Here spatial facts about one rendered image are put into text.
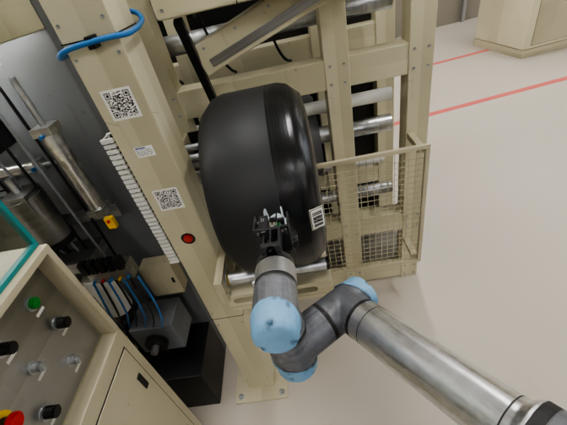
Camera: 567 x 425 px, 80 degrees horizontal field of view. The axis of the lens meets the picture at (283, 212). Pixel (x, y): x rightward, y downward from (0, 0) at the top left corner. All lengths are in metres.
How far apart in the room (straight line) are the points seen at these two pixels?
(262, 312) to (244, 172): 0.39
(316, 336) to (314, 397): 1.28
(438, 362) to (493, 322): 1.64
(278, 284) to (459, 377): 0.27
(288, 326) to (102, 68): 0.71
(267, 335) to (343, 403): 1.37
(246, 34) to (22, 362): 1.09
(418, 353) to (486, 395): 0.09
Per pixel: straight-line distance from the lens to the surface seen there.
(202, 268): 1.22
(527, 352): 2.12
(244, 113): 0.87
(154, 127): 0.94
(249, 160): 0.80
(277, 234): 0.65
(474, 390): 0.51
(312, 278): 1.14
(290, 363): 0.61
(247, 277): 1.13
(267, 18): 1.23
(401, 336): 0.56
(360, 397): 1.87
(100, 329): 1.23
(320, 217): 0.84
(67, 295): 1.13
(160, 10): 1.12
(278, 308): 0.51
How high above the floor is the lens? 1.73
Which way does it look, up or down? 37 degrees down
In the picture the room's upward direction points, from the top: 14 degrees counter-clockwise
